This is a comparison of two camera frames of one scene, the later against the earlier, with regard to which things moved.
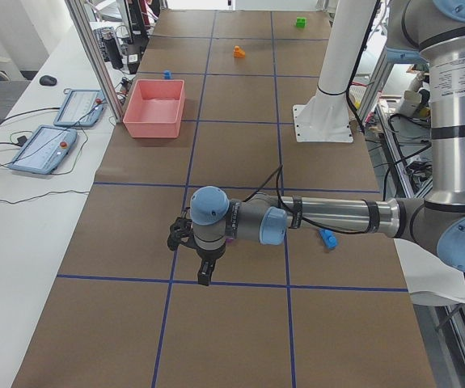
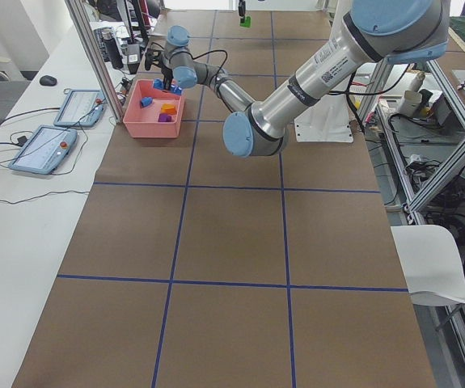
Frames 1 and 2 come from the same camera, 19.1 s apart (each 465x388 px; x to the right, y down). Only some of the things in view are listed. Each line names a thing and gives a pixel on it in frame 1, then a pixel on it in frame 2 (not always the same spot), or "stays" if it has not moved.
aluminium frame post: [78, 14] stays
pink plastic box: [155, 109] stays
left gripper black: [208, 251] → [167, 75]
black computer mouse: [48, 81] stays
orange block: [238, 52] → [168, 108]
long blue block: [329, 238] → [158, 84]
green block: [301, 22] → [247, 22]
